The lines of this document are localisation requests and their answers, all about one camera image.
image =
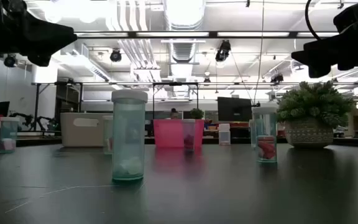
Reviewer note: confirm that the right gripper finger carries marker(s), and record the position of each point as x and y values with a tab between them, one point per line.
314	53
319	71

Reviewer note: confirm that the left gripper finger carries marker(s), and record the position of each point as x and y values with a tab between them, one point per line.
40	60
51	37

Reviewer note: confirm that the clear bottle with white cap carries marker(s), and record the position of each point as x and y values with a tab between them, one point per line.
224	135

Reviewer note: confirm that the pink plastic bin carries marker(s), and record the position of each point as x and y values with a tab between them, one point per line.
168	133

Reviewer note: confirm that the black ceiling spotlight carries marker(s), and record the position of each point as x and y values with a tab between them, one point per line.
9	60
277	77
115	55
223	51

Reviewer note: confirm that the background black robot arms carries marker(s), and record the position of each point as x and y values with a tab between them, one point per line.
26	117

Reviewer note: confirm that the green succulent in patterned pot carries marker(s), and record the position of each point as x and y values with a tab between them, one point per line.
309	133

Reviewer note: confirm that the large black monitor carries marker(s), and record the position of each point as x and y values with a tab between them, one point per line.
234	109

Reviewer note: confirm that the overhead light bar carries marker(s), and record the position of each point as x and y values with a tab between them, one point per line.
213	34

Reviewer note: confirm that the small green background plant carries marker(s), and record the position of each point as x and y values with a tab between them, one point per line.
196	113

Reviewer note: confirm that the person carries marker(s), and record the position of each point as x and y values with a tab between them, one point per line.
174	114

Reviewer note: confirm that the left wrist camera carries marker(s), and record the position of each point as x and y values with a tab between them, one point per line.
8	5

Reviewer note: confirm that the black metal rig frame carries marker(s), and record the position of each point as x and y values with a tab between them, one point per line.
37	105

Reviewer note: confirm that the silver ribbed ceiling duct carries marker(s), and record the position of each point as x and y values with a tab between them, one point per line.
183	51

